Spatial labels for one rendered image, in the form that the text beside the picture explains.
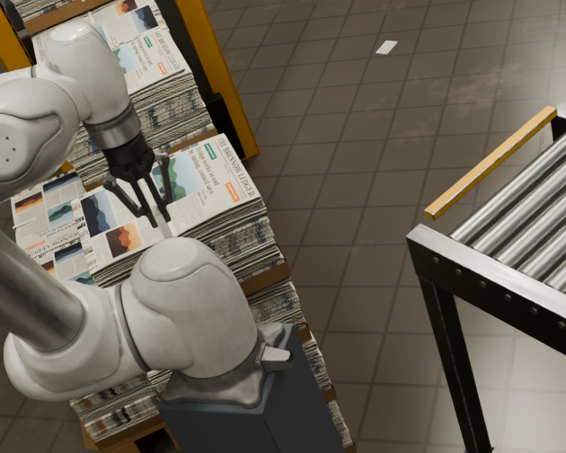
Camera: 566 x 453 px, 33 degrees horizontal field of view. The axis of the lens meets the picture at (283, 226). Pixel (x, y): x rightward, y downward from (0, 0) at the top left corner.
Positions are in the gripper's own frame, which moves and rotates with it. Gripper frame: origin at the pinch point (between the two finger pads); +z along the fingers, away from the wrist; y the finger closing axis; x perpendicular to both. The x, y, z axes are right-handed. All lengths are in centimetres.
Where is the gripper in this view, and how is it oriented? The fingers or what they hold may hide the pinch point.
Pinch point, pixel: (162, 223)
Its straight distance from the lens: 177.0
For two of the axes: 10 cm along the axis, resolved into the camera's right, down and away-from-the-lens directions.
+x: 3.0, 5.4, -7.8
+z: 2.8, 7.3, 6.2
